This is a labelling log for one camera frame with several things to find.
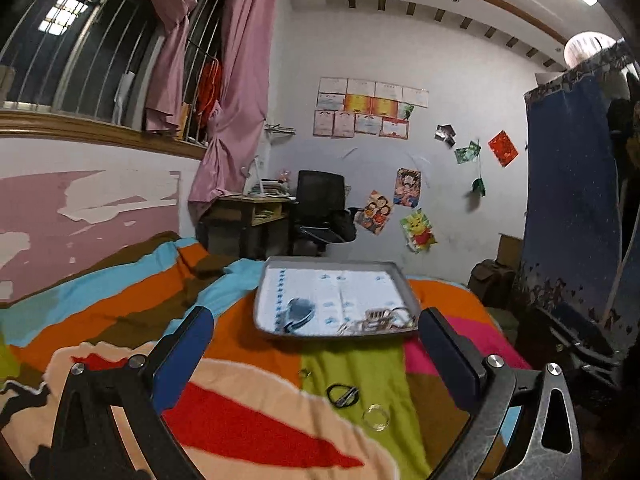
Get winnie pooh poster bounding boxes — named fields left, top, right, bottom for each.
left=400, top=209, right=437, bottom=252

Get olive green bag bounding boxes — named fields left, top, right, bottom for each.
left=468, top=259, right=515, bottom=309

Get light blue smart watch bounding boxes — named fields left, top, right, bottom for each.
left=276, top=298, right=316, bottom=334

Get cartoon boy poster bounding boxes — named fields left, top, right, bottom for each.
left=393, top=168, right=422, bottom=208

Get barred window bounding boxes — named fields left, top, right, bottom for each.
left=1, top=0, right=224, bottom=159

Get cartoon family poster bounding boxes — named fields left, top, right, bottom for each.
left=355, top=191, right=394, bottom=235

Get wooden desk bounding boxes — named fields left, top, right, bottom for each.
left=195, top=195, right=296, bottom=260

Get red paper square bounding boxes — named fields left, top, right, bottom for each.
left=488, top=130, right=518, bottom=167

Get black hair tie with pearl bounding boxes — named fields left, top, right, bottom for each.
left=389, top=305, right=419, bottom=330

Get clear ring bangle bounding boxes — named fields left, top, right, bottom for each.
left=362, top=403, right=390, bottom=432

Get colourful striped blanket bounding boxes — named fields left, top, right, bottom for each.
left=0, top=231, right=532, bottom=480

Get grey tray with paper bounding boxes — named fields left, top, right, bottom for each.
left=253, top=257, right=421, bottom=340

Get black office chair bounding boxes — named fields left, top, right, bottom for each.
left=288, top=170, right=360, bottom=256

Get blue wardrobe curtain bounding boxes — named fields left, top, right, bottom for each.
left=521, top=41, right=639, bottom=352

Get pink curtain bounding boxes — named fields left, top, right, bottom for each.
left=145, top=0, right=277, bottom=218

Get certificates on wall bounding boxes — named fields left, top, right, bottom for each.
left=312, top=77, right=430, bottom=140

